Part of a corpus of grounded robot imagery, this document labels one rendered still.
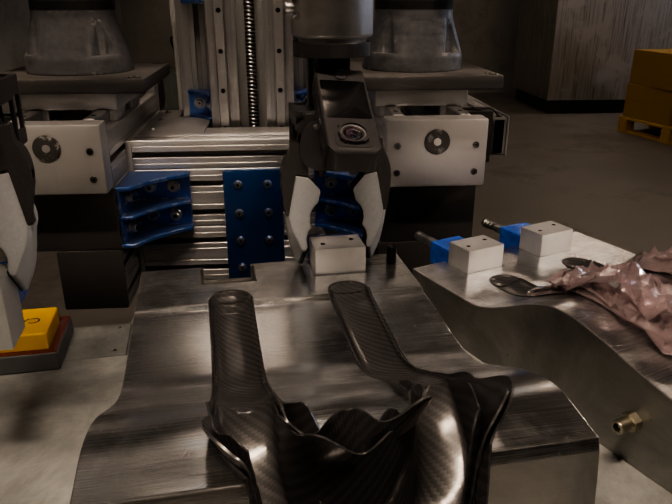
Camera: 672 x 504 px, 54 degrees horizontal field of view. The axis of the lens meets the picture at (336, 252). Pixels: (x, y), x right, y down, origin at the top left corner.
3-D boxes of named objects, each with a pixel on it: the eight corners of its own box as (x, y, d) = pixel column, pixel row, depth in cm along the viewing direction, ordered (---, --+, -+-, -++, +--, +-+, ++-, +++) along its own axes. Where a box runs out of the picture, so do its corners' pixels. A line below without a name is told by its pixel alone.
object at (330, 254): (297, 252, 76) (296, 208, 74) (339, 249, 77) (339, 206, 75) (315, 300, 64) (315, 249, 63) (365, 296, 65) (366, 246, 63)
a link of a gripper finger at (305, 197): (295, 246, 70) (317, 164, 68) (304, 267, 65) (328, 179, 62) (267, 241, 69) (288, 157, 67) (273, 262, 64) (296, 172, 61)
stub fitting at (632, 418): (625, 424, 51) (607, 431, 50) (628, 406, 51) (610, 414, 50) (640, 433, 50) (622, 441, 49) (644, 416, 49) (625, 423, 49)
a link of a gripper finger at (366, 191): (383, 233, 72) (361, 154, 68) (398, 252, 66) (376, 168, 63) (356, 242, 72) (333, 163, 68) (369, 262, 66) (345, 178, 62)
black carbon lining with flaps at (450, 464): (205, 312, 61) (198, 215, 57) (374, 297, 64) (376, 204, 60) (216, 660, 29) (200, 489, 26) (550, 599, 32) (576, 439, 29)
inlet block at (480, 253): (400, 257, 84) (402, 218, 82) (432, 251, 87) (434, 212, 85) (465, 296, 74) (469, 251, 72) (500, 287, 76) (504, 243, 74)
